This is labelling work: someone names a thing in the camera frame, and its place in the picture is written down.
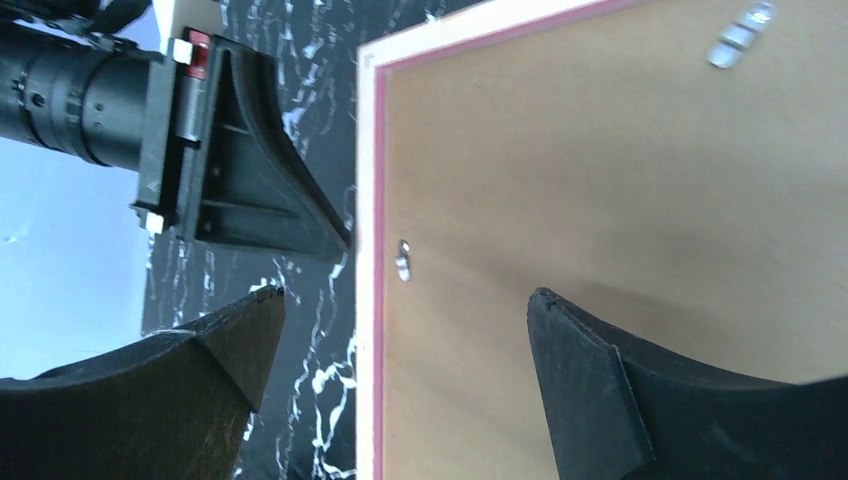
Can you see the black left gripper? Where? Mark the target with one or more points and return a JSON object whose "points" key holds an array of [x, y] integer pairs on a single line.
{"points": [[200, 124]]}

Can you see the pink wooden picture frame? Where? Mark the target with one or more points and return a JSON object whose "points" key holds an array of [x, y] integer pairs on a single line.
{"points": [[482, 24]]}

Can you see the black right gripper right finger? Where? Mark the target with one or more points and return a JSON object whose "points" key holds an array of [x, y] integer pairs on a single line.
{"points": [[621, 407]]}

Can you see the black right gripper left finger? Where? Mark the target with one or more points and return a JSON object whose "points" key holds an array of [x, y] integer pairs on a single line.
{"points": [[173, 405]]}

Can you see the brown cardboard backing board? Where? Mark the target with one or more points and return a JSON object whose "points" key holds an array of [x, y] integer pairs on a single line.
{"points": [[703, 209]]}

